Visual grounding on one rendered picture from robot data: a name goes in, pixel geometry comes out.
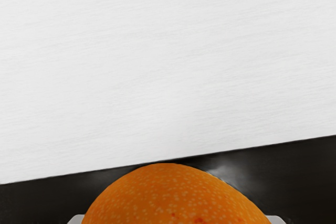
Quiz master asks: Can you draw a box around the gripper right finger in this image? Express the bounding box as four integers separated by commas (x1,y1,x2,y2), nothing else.
265,215,287,224

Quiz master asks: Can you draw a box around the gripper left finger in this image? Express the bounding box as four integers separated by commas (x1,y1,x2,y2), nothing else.
66,214,86,224

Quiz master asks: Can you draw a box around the orange fruit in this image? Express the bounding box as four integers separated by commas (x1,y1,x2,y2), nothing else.
81,163,272,224

